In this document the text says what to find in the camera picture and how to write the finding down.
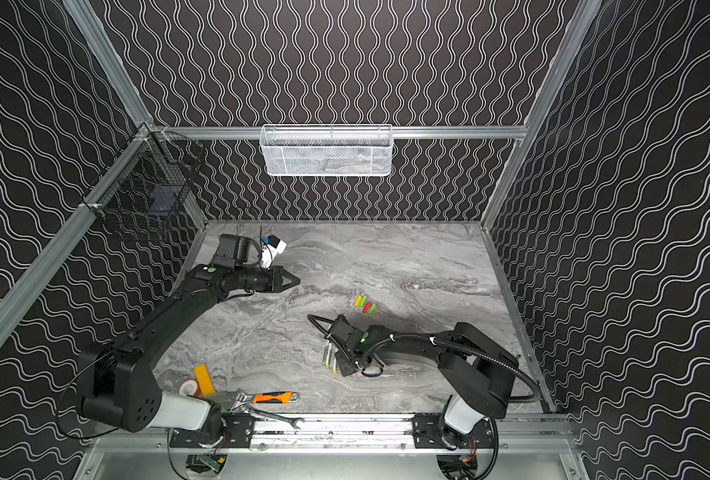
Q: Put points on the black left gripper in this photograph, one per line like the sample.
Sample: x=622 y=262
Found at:
x=274 y=279

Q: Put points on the yellow tape measure block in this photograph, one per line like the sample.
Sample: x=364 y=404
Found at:
x=204 y=381

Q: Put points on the white wire mesh basket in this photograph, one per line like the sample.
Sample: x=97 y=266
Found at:
x=325 y=150

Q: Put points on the green tipped white pen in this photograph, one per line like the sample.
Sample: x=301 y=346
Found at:
x=326 y=356

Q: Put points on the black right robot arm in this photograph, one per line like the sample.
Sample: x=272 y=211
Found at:
x=485 y=378

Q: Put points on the orange handled adjustable wrench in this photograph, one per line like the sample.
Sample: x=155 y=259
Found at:
x=240 y=398

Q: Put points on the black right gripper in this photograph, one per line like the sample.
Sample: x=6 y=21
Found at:
x=343 y=337

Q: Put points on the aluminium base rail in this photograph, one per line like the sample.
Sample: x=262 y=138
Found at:
x=354 y=434

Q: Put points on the white tape roll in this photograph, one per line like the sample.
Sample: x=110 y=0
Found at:
x=190 y=388

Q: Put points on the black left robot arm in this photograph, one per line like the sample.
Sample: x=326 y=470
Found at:
x=115 y=384

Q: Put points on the steel combination spanner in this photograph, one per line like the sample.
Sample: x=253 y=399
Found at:
x=249 y=409

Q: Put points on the black wire mesh basket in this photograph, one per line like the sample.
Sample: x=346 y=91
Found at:
x=142 y=203

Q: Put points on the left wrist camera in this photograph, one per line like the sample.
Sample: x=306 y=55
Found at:
x=271 y=247

